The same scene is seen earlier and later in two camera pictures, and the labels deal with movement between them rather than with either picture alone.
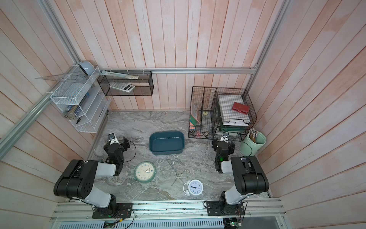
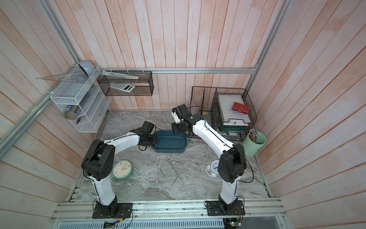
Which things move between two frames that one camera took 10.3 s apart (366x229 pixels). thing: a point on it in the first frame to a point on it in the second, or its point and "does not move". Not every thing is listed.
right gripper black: [215, 144] to [175, 131]
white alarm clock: [193, 187] to [212, 170]
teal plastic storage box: [167, 142] does not move
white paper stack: [229, 117] does not move
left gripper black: [123, 145] to [155, 141]
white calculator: [123, 87] does not move
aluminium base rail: [255, 211] does not move
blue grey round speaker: [87, 67] does not move
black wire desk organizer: [214, 110] does not move
